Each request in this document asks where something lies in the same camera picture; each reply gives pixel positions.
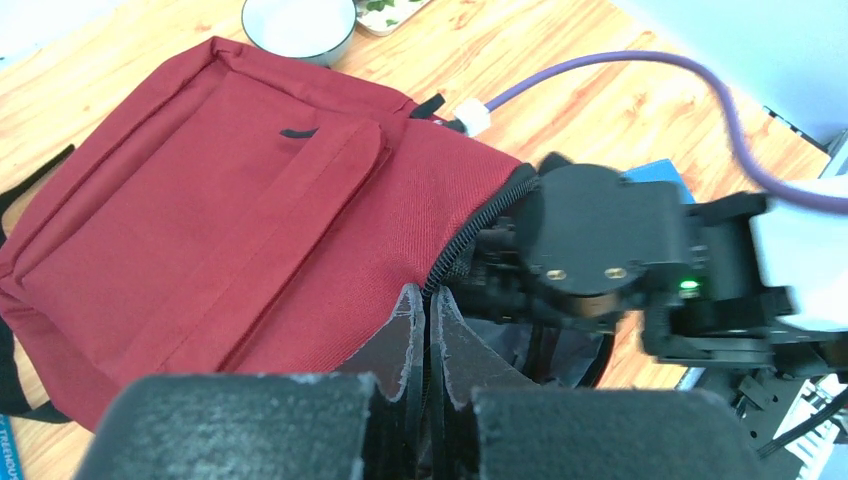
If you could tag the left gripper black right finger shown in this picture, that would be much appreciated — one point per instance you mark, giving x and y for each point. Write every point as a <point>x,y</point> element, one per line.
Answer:
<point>490,422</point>

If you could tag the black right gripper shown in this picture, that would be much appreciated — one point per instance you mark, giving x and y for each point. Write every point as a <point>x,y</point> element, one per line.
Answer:
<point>587,245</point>

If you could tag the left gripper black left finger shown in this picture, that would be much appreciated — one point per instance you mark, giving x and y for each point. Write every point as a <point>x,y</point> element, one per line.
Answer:
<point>360,422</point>

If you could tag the red student backpack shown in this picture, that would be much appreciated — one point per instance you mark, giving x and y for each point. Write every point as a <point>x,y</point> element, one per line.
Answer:
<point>238,212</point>

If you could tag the floral rectangular tray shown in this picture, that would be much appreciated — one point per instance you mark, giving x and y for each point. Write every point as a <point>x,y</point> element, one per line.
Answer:
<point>383,17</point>

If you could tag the teal blue wallet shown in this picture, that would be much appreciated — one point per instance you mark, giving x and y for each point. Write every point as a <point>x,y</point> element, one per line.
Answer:
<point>661,170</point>

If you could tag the pale blue ceramic bowl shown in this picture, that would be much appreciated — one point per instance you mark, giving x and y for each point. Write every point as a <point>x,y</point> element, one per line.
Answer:
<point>319,32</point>

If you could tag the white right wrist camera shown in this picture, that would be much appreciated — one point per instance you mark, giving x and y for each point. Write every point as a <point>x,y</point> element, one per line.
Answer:
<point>471,118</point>

